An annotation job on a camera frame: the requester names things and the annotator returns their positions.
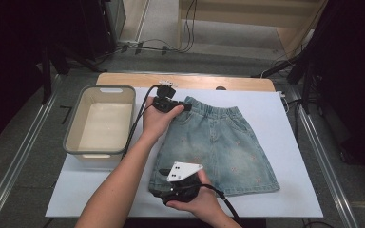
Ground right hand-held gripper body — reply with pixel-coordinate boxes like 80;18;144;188
161;161;204;204

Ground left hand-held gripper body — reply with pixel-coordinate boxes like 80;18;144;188
151;80;185;114

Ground light blue denim skirt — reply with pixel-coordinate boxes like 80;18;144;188
147;95;281;199

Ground beige basket with grey rim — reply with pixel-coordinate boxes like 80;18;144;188
62;84;137;164

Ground person's left hand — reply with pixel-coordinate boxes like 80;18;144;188
142;96;185;142

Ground person's right hand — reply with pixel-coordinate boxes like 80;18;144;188
165;169;226;223

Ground white table sheet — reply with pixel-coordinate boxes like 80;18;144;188
45;85;324;219

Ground grey computer tower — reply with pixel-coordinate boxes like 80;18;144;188
103;0;127;46

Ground beige wooden furniture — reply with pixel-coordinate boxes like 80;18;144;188
178;0;329;61

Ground black metal stand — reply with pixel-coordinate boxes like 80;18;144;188
251;53;318;116
40;42;108;105

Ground black curtain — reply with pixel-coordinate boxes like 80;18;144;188
307;0;365;191
0;0;117;153

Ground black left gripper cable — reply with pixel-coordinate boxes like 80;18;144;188
120;84;161;160

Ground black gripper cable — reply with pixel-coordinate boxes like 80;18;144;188
120;84;161;160
202;183;241;223

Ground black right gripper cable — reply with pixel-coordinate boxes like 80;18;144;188
202;183;241;223

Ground black floor cables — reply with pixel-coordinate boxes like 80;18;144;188
112;0;199;55

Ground aluminium floor rail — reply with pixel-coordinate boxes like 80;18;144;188
0;74;65;228
288;85;359;228

